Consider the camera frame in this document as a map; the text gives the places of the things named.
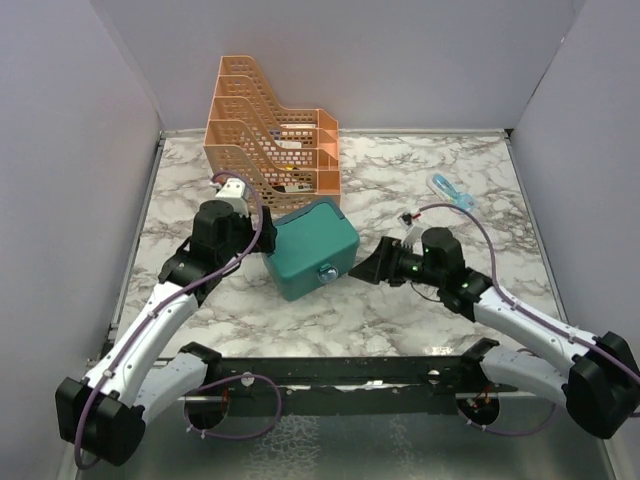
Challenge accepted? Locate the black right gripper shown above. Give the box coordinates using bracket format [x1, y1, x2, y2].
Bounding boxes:
[350, 235, 445, 287]

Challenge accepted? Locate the teal plastic medicine box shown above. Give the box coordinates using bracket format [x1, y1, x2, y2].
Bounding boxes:
[263, 197, 360, 301]

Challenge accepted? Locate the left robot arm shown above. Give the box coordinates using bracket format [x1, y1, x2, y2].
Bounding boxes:
[54, 200, 277, 470]

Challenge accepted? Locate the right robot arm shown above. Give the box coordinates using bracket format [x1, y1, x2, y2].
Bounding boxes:
[349, 227, 639, 439]

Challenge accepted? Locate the peach plastic file organizer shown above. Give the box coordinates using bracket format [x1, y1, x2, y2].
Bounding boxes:
[203, 55, 342, 214]

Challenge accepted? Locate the blue toothbrush blister pack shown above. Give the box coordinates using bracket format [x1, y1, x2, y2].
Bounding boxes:
[426, 173, 476, 214]

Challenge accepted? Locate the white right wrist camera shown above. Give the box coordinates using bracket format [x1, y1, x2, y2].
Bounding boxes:
[398, 212, 424, 250]

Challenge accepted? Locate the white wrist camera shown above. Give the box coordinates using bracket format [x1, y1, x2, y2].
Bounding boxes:
[210, 178, 250, 216]
[398, 212, 424, 250]

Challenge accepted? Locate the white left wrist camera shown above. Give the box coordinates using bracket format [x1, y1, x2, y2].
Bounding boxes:
[210, 178, 250, 216]

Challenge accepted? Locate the black metal base rail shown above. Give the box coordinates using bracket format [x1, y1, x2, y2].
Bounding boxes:
[188, 356, 514, 417]

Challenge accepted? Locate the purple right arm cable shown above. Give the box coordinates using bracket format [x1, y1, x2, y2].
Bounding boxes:
[412, 202, 640, 437]

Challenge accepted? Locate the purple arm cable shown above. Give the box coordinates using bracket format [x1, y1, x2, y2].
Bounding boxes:
[73, 171, 284, 470]
[412, 202, 640, 437]

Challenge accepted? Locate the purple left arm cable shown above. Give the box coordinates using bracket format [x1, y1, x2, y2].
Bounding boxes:
[73, 171, 284, 470]

